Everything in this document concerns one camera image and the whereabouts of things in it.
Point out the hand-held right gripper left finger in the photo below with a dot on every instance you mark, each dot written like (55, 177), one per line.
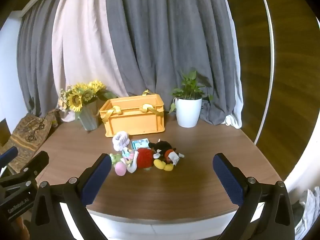
(96, 177)

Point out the printed tissue pack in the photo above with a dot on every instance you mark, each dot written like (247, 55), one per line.
(140, 144)

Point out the orange plastic crate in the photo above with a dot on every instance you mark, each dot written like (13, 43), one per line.
(135, 126)

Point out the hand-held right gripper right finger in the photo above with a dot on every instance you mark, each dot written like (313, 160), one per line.
(227, 180)

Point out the black mouse plush toy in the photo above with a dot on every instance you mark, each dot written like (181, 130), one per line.
(162, 147)

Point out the grey curtain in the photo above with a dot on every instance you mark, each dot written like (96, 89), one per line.
(170, 42)
(35, 67)

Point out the white plant pot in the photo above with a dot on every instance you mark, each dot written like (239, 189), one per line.
(187, 112)

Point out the patterned brocade cloth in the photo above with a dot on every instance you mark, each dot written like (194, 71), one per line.
(27, 132)

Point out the white fluffy scrunchie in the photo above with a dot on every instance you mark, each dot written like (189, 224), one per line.
(120, 141)

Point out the grey ribbed vase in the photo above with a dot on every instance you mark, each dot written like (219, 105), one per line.
(88, 120)

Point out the red knitted soft toy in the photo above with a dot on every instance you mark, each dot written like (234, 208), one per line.
(145, 157)

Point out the green leafy plant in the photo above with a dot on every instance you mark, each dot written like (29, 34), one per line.
(188, 87)

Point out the yellow satin ribbon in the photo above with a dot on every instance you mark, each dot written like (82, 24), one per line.
(112, 112)
(150, 108)

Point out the white grey crumpled cloth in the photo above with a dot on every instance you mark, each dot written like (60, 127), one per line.
(307, 210)

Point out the pink plush toy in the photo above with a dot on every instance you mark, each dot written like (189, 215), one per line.
(121, 168)

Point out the green frog plush toy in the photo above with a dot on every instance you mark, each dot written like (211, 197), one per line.
(116, 158)

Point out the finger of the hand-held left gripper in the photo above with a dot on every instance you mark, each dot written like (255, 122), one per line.
(8, 155)
(37, 161)

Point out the colourful printed cloth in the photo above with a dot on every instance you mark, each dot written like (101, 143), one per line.
(129, 157)

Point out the white curved rail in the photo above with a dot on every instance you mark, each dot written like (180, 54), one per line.
(271, 55)

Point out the sunflower bouquet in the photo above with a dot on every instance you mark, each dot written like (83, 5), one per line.
(76, 100)

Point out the pale pink curtain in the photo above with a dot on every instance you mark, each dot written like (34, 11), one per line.
(82, 50)

